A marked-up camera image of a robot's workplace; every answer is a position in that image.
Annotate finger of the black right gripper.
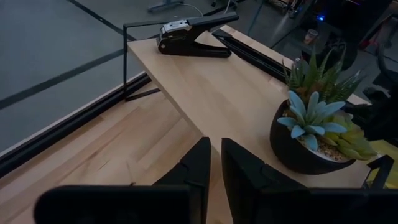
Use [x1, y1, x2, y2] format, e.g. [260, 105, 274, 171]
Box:
[344, 104, 371, 125]

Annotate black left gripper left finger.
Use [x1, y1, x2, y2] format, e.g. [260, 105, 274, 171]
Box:
[152, 136, 212, 224]

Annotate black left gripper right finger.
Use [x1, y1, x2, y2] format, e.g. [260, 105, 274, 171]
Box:
[221, 138, 312, 224]

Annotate transparent yellow pencil case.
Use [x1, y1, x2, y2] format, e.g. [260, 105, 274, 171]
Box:
[366, 139, 398, 190]

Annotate succulent plant in black pot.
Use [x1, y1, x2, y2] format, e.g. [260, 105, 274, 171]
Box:
[269, 43, 379, 175]

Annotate paper cup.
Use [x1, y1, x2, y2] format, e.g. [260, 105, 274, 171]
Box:
[303, 29, 319, 45]

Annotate black stapler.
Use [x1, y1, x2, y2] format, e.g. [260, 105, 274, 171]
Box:
[156, 11, 240, 59]

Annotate wooden shelf riser black frame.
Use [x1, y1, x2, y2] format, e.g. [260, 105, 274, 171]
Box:
[123, 20, 396, 224]

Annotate black metal table frame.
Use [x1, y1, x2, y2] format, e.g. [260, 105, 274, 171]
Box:
[0, 27, 295, 179]

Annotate white floor cable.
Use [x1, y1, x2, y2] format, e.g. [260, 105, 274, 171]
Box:
[174, 2, 205, 16]

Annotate grey table foot with post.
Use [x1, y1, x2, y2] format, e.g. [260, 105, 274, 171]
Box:
[147, 0, 184, 13]

